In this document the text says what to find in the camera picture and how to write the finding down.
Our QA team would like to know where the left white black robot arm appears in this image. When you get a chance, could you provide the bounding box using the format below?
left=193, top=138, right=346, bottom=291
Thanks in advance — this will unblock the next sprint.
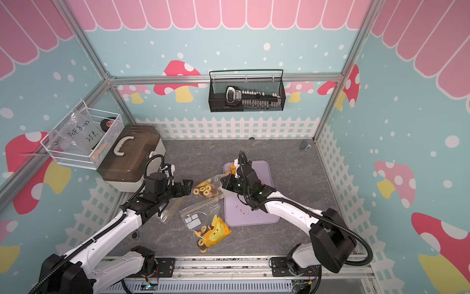
left=30, top=154, right=193, bottom=294

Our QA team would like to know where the black mesh wall basket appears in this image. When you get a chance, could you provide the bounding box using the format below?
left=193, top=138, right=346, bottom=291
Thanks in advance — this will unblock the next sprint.
left=208, top=69, right=286, bottom=113

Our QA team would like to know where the socket wrench set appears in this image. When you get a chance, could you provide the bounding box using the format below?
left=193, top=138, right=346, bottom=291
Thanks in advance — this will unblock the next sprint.
left=225, top=86, right=283, bottom=109

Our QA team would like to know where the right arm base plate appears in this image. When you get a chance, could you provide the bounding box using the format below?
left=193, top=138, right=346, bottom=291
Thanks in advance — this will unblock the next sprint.
left=269, top=257, right=322, bottom=278

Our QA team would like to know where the white wire wall basket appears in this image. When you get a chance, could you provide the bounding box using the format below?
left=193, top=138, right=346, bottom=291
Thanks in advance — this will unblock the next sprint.
left=40, top=100, right=124, bottom=170

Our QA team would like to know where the aluminium front rail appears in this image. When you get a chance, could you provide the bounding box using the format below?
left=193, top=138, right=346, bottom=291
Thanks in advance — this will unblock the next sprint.
left=101, top=255, right=381, bottom=294

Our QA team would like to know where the ziploc bag with cookies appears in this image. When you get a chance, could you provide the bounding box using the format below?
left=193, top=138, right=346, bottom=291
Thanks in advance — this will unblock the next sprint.
left=160, top=197, right=183, bottom=223
left=179, top=198, right=232, bottom=254
left=192, top=174, right=235, bottom=200

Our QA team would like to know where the brown lidded storage box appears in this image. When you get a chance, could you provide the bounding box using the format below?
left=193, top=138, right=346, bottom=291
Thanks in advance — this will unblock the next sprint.
left=97, top=125, right=166, bottom=192

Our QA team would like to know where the lilac plastic tray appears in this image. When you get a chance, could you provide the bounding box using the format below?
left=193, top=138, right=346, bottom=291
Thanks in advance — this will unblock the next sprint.
left=223, top=160, right=281, bottom=227

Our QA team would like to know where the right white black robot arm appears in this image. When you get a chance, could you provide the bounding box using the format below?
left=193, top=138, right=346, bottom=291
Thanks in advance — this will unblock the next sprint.
left=221, top=151, right=373, bottom=276

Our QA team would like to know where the black tape roll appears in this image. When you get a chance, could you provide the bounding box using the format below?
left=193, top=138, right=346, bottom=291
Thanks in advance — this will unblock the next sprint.
left=100, top=117, right=116, bottom=132

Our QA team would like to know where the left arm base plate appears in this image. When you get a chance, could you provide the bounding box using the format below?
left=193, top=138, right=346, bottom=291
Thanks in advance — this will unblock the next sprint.
left=128, top=257, right=176, bottom=279

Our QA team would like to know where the small clear object in corner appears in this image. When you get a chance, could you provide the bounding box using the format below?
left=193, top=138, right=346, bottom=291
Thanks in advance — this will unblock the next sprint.
left=299, top=140, right=312, bottom=150

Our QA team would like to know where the clear labelled plastic bag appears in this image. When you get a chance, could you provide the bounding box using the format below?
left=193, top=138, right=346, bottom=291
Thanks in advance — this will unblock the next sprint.
left=58, top=108, right=104, bottom=156

